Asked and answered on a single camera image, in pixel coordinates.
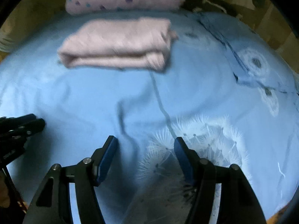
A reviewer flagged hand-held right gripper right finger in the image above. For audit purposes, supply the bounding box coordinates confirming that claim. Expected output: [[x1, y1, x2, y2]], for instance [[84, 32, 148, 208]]
[[174, 136, 267, 224]]

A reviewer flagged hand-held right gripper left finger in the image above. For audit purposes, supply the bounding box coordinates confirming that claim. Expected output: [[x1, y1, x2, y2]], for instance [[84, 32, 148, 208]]
[[22, 135, 118, 224]]

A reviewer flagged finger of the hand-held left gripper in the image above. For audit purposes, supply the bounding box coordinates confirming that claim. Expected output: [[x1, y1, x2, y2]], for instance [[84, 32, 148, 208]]
[[0, 113, 36, 127], [7, 118, 46, 138]]

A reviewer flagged pink knit cardigan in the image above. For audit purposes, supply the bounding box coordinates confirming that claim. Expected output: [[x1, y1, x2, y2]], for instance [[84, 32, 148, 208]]
[[57, 17, 179, 73]]

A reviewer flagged blue dandelion print bed sheet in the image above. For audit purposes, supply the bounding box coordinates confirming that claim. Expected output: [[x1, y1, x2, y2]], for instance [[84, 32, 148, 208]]
[[0, 10, 299, 224]]

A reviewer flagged dark cloth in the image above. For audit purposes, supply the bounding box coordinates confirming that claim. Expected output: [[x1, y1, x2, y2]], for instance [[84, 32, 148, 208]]
[[183, 0, 235, 17]]

